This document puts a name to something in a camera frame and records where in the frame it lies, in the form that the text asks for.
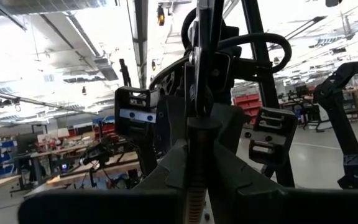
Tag grey ceiling pipe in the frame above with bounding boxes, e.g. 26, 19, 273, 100
0, 88, 99, 116

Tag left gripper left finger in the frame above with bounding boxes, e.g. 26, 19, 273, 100
17, 139, 189, 224

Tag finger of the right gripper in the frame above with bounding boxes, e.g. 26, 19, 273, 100
154, 94, 188, 175
211, 102, 251, 158

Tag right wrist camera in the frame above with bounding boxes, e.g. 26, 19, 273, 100
221, 26, 241, 58

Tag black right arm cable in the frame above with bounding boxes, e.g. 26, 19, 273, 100
149, 7, 293, 91

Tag wooden workbench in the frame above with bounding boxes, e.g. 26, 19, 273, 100
23, 151, 142, 200

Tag black screw clamp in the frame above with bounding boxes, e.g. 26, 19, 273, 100
180, 0, 229, 224

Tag red storage bins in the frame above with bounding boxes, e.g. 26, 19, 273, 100
233, 93, 262, 125

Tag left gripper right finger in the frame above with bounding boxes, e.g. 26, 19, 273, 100
209, 140, 358, 224

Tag black angled rig strut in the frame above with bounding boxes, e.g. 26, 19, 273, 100
313, 57, 358, 190

